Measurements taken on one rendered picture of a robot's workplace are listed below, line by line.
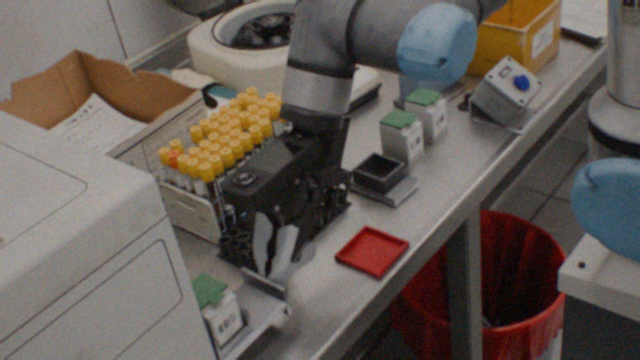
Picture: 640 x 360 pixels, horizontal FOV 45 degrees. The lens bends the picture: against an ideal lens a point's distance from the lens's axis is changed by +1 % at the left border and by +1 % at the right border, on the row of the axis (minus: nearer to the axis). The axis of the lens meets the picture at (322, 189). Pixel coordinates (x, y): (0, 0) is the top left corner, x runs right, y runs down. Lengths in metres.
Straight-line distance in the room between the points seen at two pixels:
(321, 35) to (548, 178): 1.79
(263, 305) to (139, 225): 0.26
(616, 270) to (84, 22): 0.91
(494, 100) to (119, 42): 0.66
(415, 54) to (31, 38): 0.73
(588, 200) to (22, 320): 0.46
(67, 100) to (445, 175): 0.60
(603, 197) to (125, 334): 0.42
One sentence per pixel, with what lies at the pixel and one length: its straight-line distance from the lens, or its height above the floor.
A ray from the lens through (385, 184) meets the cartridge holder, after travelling 1.01.
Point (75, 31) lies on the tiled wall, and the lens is 1.34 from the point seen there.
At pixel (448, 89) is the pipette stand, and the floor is 0.89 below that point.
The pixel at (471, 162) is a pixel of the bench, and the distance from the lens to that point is 1.09.
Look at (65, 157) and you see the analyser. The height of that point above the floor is 1.18.
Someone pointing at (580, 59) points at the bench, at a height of 0.87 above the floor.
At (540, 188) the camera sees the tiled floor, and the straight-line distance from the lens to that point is 2.47.
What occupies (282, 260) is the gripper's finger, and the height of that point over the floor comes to 0.96.
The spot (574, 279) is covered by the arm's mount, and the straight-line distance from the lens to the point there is 0.88.
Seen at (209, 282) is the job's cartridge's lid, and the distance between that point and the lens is 0.80.
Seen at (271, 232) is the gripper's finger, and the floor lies 0.98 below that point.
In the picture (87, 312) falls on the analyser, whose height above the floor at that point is 1.10.
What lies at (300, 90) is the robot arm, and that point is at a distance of 0.80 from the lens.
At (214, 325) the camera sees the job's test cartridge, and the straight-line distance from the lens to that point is 0.79.
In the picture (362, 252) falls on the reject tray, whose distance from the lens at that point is 0.95.
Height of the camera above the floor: 1.51
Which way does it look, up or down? 37 degrees down
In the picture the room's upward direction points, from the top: 10 degrees counter-clockwise
